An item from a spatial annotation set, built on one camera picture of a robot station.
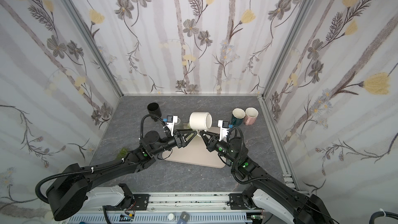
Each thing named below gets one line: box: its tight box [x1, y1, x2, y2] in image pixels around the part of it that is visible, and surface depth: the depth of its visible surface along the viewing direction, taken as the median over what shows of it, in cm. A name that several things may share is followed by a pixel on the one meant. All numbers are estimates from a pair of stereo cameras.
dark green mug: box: [231, 107, 247, 126], surface depth 100 cm
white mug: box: [189, 111, 213, 137], surface depth 70 cm
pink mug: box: [243, 107, 259, 126], surface depth 98 cm
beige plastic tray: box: [162, 127, 226, 168], surface depth 69 cm
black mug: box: [147, 102, 162, 122], surface depth 104 cm
